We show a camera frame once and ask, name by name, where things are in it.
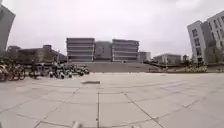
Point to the wide stone steps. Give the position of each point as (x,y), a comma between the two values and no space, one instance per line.
(113,67)

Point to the dark ground grate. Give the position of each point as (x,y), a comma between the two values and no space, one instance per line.
(90,82)

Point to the small grey building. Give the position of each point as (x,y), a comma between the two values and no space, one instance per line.
(144,56)

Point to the grey twin-block building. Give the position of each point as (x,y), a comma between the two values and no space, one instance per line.
(80,50)

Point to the grey paved plaza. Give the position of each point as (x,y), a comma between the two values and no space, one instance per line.
(113,100)

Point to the row of scooters and bicycles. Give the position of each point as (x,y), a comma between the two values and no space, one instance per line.
(61,71)

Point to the low grey building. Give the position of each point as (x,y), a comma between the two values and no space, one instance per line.
(166,59)

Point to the low brown building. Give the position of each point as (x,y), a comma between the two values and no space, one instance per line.
(33,55)

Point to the large pale grey building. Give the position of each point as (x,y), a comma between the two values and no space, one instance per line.
(203,36)

